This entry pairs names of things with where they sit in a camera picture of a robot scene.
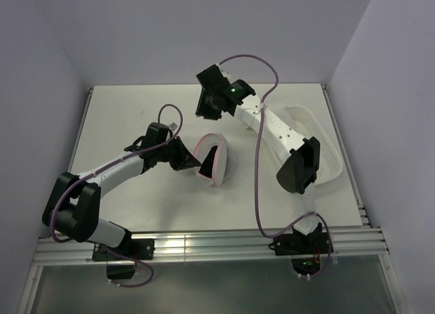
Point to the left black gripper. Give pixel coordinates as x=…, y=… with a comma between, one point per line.
x=184, y=160

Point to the white mesh laundry bag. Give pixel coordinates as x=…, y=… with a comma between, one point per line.
x=218, y=159

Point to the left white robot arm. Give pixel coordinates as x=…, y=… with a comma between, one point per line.
x=73, y=207

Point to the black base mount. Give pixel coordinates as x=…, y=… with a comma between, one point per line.
x=134, y=249
x=298, y=244

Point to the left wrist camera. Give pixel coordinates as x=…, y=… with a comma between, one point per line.
x=173, y=126

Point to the black bra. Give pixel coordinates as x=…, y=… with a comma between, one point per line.
x=206, y=168

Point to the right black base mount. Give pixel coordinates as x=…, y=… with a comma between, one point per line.
x=298, y=244

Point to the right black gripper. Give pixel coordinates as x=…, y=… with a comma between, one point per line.
x=202, y=111

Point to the white perforated plastic basket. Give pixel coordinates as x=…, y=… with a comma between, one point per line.
x=300, y=147

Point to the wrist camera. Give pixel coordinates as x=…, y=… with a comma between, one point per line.
x=173, y=126
x=224, y=72

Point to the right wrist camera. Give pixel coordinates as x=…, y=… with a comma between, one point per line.
x=224, y=72

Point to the aluminium mounting rail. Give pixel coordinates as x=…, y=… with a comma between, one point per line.
x=213, y=246

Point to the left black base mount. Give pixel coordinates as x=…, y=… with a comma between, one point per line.
x=134, y=249

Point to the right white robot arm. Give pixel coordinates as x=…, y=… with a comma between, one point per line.
x=251, y=114

